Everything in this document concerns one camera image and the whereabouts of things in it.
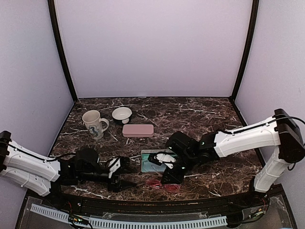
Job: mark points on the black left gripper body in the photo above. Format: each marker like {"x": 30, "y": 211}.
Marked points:
{"x": 113, "y": 184}

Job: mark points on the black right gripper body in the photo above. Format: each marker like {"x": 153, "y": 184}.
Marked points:
{"x": 179, "y": 176}

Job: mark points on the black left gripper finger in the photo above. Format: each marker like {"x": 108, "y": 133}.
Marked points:
{"x": 126, "y": 187}
{"x": 127, "y": 183}

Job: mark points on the clear pink sunglasses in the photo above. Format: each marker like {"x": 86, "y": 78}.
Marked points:
{"x": 156, "y": 184}

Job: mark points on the grey case teal lining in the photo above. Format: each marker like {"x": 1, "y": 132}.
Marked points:
{"x": 149, "y": 167}

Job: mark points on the pink glasses case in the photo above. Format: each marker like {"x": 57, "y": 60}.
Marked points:
{"x": 138, "y": 130}

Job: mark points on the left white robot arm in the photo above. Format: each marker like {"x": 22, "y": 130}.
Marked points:
{"x": 45, "y": 175}

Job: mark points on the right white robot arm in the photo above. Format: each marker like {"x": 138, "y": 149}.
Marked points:
{"x": 279, "y": 130}

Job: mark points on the small circuit board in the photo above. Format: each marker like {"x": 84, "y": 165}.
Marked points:
{"x": 77, "y": 220}

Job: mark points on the white bowl dark exterior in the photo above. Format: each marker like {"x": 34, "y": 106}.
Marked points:
{"x": 122, "y": 115}

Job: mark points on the beige ceramic mug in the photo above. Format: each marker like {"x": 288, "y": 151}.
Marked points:
{"x": 95, "y": 124}

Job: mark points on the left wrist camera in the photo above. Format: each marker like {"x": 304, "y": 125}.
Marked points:
{"x": 120, "y": 163}

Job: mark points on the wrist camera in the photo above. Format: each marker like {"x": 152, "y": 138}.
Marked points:
{"x": 162, "y": 158}
{"x": 120, "y": 163}

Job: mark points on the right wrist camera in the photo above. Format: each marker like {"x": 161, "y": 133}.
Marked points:
{"x": 162, "y": 158}

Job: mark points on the black front table rail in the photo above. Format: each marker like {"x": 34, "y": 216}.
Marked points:
{"x": 97, "y": 206}

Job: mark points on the white slotted cable duct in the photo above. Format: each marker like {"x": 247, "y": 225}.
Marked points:
{"x": 125, "y": 223}

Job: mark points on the black frame right post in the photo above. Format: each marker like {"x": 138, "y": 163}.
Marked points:
{"x": 246, "y": 52}

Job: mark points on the black frame post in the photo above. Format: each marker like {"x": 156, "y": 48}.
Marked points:
{"x": 60, "y": 49}
{"x": 246, "y": 52}

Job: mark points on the black frame left post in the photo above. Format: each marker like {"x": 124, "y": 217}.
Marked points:
{"x": 60, "y": 49}

